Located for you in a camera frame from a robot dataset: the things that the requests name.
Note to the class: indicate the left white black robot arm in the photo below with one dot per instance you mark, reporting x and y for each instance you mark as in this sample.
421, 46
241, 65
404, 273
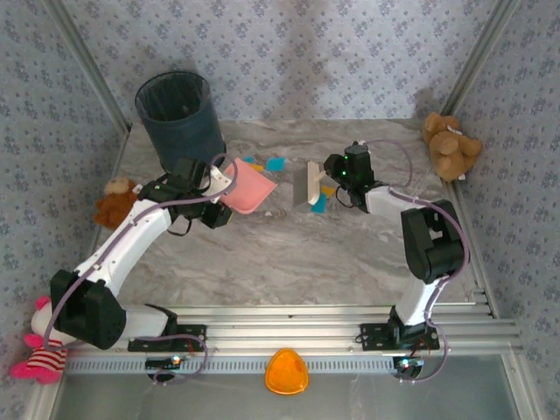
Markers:
131, 236

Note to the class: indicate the aluminium corner post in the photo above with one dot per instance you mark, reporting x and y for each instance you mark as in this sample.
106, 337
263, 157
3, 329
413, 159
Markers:
93, 65
480, 57

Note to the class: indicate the light brown teddy bear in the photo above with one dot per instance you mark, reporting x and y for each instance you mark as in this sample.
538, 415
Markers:
446, 144

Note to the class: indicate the orange triangular plastic dish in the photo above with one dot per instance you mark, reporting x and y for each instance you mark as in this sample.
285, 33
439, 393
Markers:
286, 372

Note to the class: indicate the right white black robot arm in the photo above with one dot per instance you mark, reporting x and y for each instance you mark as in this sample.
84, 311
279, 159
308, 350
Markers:
431, 245

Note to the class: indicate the pink white plush doll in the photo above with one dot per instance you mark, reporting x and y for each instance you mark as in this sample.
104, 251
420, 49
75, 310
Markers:
41, 361

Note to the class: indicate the dark brown teddy bear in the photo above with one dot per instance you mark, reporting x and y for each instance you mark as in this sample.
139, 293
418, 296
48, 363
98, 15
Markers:
111, 210

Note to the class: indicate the small black circuit board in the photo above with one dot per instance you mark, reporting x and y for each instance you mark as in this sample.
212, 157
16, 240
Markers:
162, 362
409, 364

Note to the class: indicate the aluminium rail frame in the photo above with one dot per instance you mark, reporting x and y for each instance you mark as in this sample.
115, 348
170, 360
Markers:
284, 328

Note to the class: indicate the pink plastic dustpan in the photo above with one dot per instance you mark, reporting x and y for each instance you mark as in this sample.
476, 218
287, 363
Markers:
249, 188

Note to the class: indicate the large blue paper scrap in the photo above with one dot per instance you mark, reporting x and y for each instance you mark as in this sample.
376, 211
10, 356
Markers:
319, 205

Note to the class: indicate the dark blue trash bin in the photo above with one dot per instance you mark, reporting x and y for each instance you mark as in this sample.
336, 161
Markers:
184, 122

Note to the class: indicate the cream hand brush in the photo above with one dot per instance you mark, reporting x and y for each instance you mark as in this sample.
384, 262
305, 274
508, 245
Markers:
306, 188

